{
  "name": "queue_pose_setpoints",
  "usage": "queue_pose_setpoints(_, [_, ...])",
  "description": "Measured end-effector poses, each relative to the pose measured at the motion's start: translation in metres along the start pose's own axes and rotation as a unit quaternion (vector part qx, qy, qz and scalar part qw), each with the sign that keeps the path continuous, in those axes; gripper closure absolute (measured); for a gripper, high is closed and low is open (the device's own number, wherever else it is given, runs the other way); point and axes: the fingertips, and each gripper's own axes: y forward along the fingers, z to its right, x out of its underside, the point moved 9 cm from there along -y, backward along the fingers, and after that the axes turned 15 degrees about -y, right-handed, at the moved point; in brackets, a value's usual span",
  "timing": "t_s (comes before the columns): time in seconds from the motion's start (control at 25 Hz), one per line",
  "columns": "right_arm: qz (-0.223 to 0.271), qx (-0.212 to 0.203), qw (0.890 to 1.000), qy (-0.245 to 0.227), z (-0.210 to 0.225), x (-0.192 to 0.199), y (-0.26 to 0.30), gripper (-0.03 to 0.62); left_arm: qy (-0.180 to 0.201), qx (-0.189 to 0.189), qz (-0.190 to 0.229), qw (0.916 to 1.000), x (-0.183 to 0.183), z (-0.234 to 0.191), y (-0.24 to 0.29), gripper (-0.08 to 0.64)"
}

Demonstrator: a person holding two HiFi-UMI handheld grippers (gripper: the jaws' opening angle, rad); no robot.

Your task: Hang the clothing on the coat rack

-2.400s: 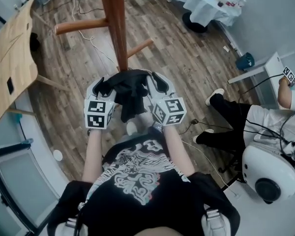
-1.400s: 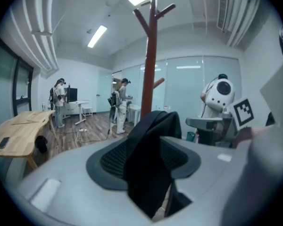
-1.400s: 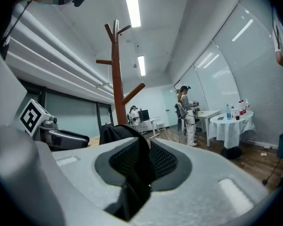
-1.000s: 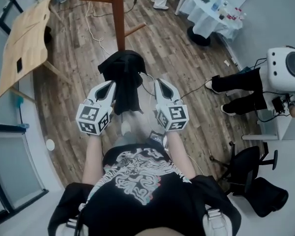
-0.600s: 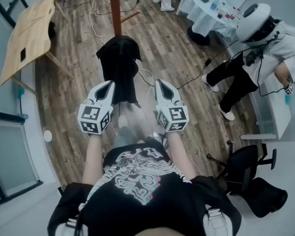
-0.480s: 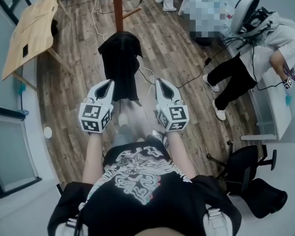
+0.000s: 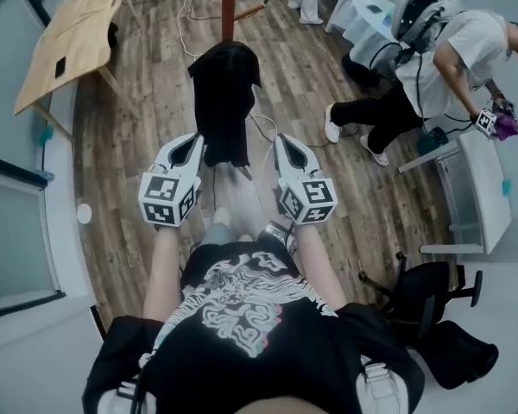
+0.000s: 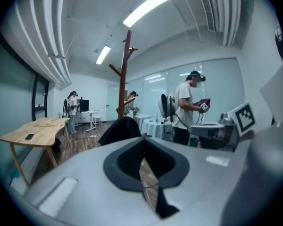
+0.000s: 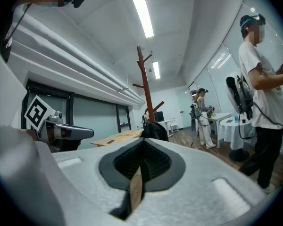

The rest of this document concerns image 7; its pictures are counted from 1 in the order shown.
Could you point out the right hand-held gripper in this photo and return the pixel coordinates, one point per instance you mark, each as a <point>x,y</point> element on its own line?
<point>311,198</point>

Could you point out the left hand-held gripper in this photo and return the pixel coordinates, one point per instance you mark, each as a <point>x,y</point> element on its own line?
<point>162,196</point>

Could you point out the black garment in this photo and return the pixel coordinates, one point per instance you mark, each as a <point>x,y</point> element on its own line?
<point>224,110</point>

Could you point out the brown wooden coat stand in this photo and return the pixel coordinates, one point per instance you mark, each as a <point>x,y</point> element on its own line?
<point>229,7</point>

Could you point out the person's left forearm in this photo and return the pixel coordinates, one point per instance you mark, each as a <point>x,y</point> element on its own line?
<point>164,270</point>

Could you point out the person's right forearm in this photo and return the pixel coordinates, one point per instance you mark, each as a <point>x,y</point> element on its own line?
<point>319,265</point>

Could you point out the person's light trousers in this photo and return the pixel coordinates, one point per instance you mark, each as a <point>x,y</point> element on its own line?
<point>246,205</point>

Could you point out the black waist device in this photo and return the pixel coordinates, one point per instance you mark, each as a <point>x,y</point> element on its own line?
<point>276,233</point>

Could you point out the person's light shoe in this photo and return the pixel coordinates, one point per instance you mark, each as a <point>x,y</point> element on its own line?
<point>222,217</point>

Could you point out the white round disc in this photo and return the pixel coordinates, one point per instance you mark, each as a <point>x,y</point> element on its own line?
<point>84,214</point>

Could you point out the small teal object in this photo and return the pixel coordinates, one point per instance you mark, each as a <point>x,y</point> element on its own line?
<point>44,134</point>

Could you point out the dark teal box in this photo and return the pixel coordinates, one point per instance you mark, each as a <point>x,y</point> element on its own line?
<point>432,140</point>

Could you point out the white round table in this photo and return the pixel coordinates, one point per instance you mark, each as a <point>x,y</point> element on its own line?
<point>367,33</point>

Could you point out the black square on table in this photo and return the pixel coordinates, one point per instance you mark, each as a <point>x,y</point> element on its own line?
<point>60,67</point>

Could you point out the light wooden table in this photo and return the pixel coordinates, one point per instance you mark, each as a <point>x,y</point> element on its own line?
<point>82,28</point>

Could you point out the small black flat item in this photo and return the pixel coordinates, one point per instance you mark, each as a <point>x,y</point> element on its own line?
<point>375,8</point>

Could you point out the black framed glass panel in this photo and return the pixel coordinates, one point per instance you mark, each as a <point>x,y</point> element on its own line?
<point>13,240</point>

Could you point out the black office chair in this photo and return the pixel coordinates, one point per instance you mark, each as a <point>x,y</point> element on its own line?
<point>427,317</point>

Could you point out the person's black printed t-shirt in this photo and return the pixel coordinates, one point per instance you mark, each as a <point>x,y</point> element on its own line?
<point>250,369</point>

